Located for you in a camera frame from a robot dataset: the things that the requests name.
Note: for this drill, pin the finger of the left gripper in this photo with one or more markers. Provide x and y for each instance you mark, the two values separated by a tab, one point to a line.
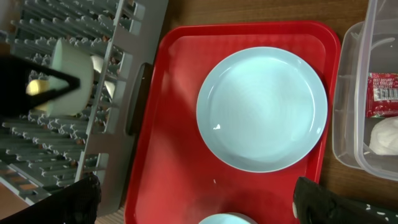
44	99
72	81

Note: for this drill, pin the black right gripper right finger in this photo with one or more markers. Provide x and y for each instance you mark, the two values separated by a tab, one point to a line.
314	204

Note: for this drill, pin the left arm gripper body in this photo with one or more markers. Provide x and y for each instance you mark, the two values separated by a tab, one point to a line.
14	72

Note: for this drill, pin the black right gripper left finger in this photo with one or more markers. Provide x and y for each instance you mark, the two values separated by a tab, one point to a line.
75	204

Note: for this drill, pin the yellow plastic cup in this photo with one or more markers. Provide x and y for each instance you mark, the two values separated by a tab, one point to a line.
37	86

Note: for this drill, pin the green bowl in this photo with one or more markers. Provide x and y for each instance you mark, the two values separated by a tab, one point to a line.
76	63

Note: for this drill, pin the light blue bowl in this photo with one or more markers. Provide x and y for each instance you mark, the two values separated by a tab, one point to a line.
228	218

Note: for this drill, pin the white napkin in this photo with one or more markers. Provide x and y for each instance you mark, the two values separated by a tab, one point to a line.
383	140

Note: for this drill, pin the light blue plate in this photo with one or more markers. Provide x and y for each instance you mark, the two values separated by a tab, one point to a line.
261	109

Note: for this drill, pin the red ketchup packet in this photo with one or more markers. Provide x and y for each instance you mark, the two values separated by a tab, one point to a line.
381	95

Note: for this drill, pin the grey dishwasher rack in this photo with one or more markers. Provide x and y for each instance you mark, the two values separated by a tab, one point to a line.
42	154

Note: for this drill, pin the black waste tray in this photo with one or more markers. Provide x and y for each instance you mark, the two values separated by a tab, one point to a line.
388	215

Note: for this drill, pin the red plastic tray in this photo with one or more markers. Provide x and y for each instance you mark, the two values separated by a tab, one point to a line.
175	178

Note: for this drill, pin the clear plastic bin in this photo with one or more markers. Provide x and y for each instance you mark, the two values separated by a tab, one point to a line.
368	46

